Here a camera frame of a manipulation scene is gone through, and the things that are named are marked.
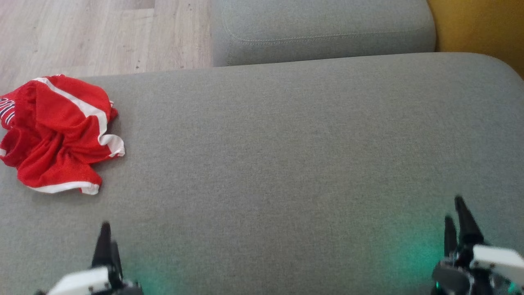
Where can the red shorts with white stripes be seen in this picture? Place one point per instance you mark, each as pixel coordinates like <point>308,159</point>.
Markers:
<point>61,135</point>

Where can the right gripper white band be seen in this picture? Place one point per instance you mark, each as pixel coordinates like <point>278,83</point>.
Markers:
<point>495,262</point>

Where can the large grey sofa seat cushion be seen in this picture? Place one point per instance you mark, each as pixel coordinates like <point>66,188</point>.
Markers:
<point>286,164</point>

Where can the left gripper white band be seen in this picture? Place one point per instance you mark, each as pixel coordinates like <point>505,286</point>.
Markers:
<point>82,282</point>

